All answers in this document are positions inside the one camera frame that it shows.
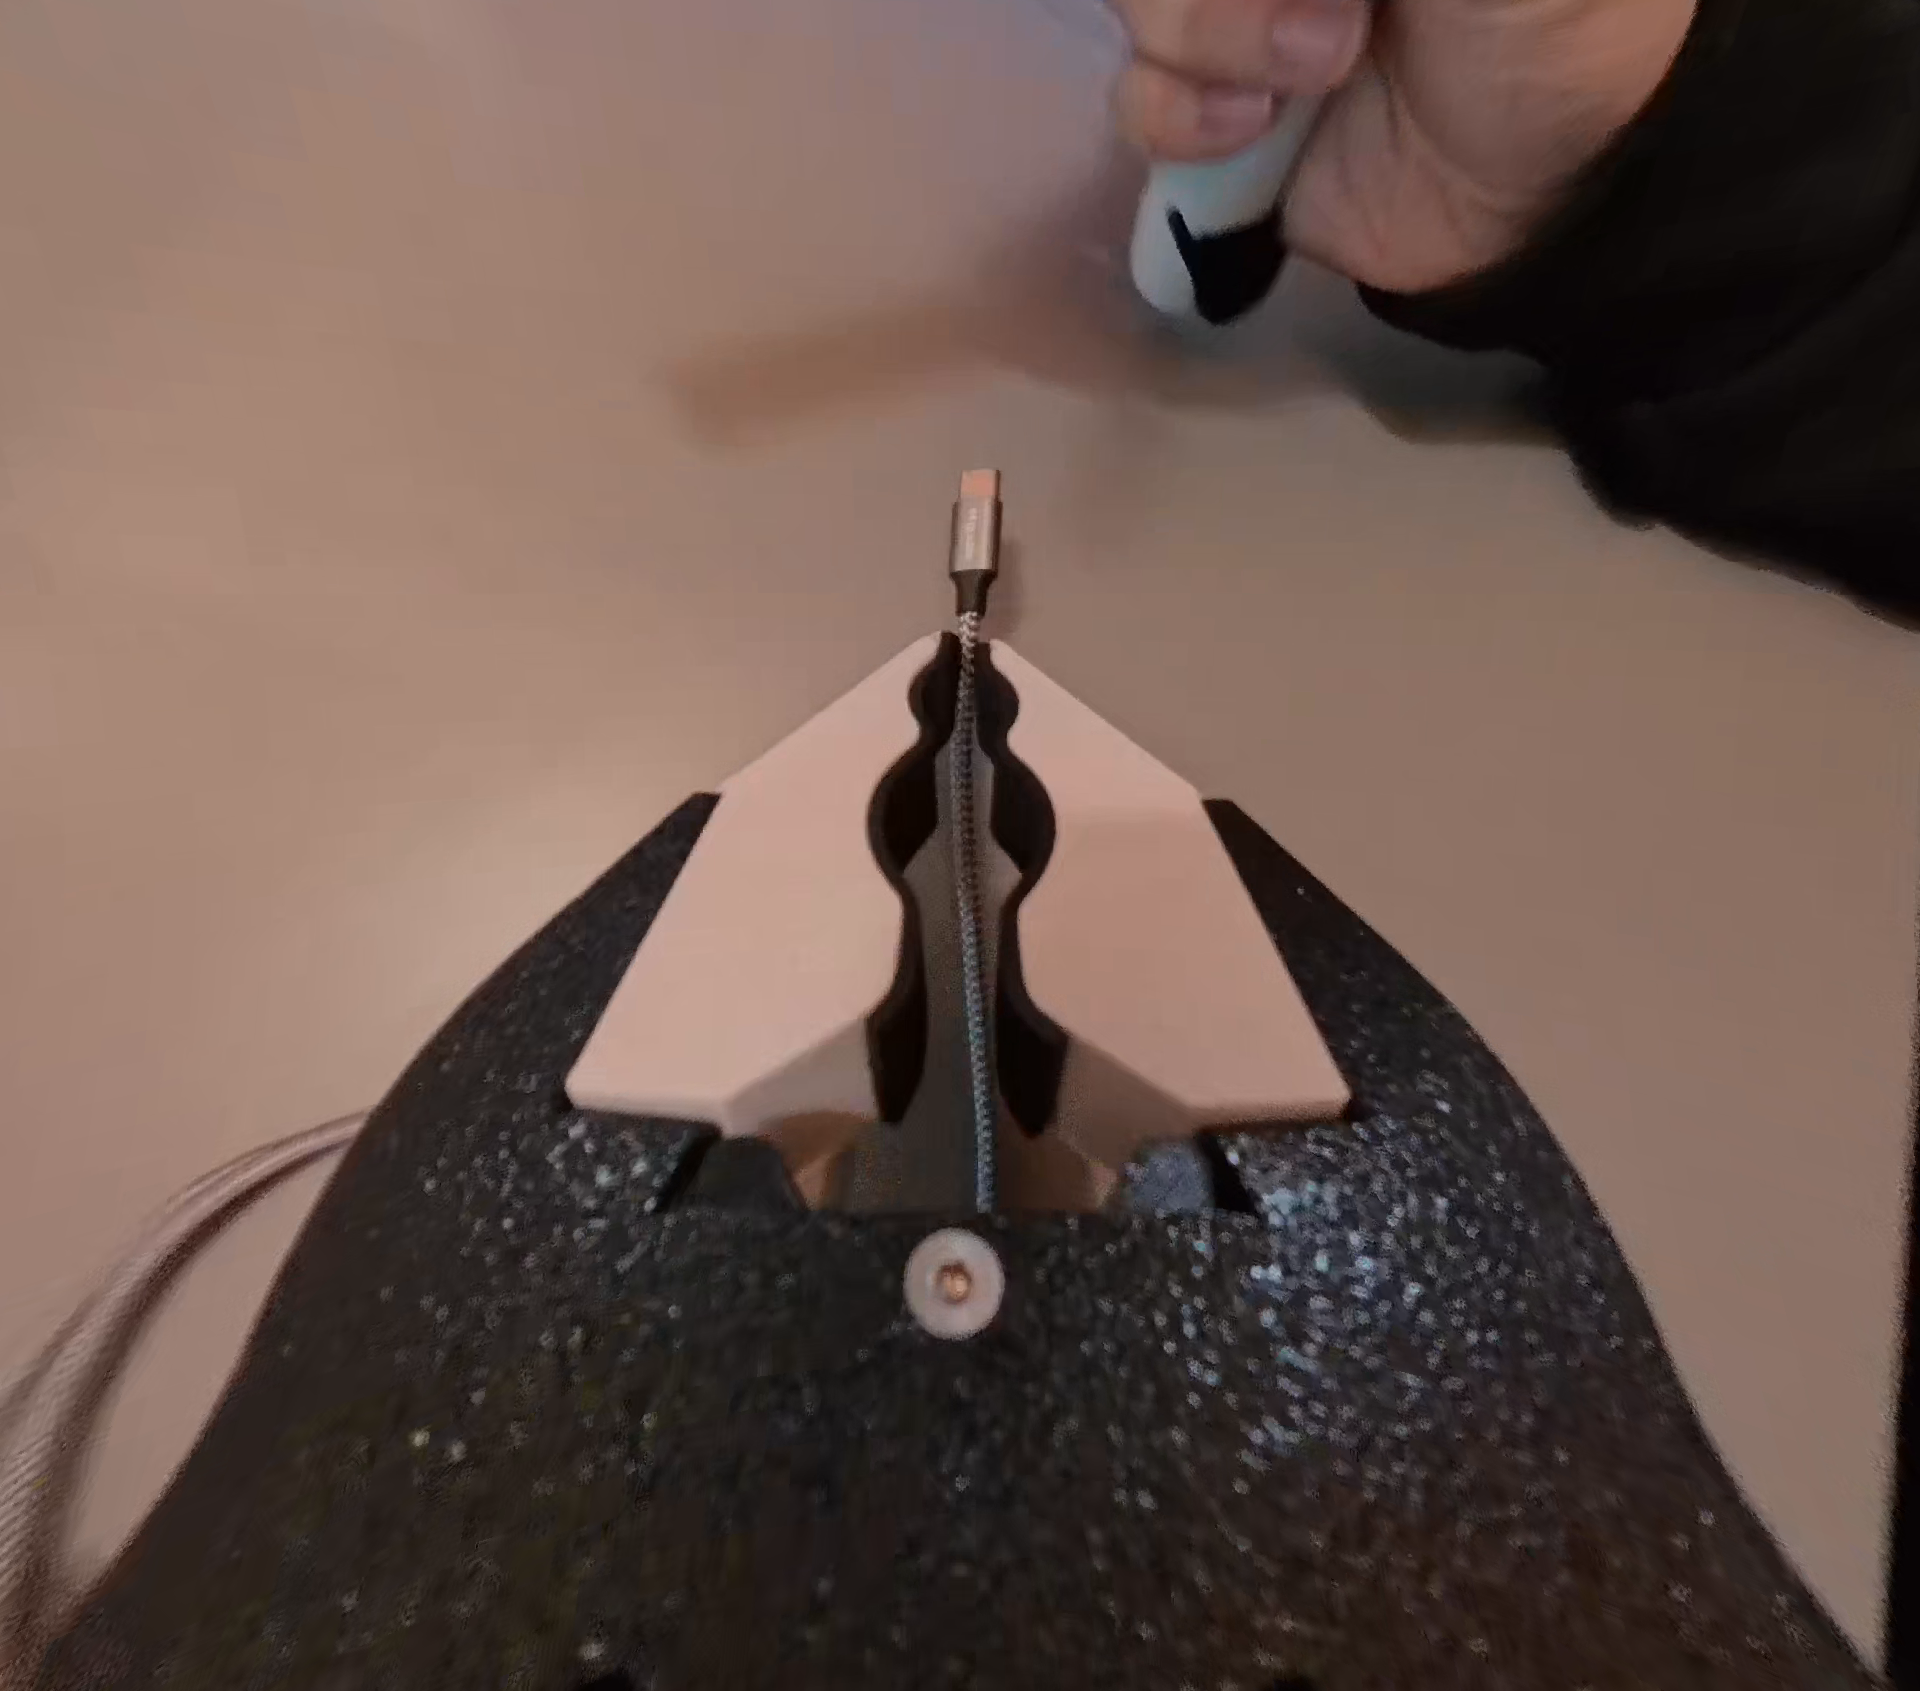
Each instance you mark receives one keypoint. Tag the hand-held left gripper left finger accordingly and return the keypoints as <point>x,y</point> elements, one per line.
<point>750,941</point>

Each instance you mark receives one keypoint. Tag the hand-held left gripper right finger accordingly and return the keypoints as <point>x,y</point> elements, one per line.
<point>1184,955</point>

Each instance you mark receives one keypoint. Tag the person's right hand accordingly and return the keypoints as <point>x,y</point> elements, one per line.
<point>1500,40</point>

